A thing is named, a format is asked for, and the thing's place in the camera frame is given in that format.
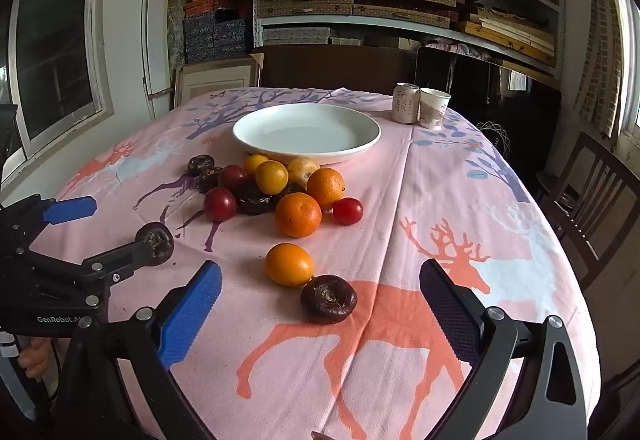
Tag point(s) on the dark wooden chair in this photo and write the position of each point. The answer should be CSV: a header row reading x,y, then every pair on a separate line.
x,y
590,200

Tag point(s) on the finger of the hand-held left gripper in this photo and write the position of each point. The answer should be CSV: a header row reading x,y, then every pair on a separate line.
x,y
70,210
120,260

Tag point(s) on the white cup left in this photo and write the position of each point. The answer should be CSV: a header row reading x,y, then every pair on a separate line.
x,y
404,105

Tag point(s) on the pink deer print tablecloth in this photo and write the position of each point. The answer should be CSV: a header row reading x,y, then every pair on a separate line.
x,y
400,180

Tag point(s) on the dark cabinet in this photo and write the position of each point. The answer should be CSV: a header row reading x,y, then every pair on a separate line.
x,y
525,105

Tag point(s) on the person's left hand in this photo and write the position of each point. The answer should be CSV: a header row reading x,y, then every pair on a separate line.
x,y
35,360

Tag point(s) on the beige checked curtain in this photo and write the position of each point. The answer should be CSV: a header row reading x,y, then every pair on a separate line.
x,y
600,45

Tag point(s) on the small red plum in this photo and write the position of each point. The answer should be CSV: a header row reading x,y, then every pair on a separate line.
x,y
348,210

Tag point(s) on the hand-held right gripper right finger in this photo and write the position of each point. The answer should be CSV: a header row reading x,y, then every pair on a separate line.
x,y
450,315

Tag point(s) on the white plate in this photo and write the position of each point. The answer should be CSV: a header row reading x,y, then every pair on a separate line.
x,y
305,133

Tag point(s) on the white framed window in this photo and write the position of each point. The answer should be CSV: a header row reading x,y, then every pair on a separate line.
x,y
55,45

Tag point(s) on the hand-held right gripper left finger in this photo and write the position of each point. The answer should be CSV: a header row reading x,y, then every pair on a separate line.
x,y
192,315

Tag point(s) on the framed picture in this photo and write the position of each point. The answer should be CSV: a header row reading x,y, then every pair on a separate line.
x,y
215,80

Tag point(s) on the white wooden slat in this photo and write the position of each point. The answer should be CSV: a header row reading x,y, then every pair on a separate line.
x,y
146,45

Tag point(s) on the dark water chestnut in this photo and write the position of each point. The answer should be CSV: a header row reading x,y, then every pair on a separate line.
x,y
252,201
293,187
328,298
200,164
210,180
160,240

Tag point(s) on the bright window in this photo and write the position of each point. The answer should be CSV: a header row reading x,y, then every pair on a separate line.
x,y
631,70

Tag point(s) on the brown board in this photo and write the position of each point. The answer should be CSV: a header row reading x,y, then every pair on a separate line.
x,y
335,65

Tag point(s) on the paper cup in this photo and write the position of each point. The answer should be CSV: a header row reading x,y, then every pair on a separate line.
x,y
432,110

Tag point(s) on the marble slab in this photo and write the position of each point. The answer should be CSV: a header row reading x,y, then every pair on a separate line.
x,y
176,20

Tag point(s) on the orange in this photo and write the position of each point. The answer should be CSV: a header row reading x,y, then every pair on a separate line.
x,y
298,214
326,188
289,264

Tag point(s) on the stack of blue patterned boxes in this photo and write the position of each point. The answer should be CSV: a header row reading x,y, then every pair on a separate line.
x,y
215,35

